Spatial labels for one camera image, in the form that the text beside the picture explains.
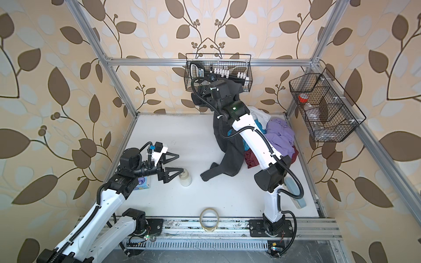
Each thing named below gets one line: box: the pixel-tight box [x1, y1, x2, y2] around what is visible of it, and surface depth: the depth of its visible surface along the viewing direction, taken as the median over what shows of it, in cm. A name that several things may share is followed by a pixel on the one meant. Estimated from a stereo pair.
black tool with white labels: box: [189, 60, 250, 85], surface depth 84 cm
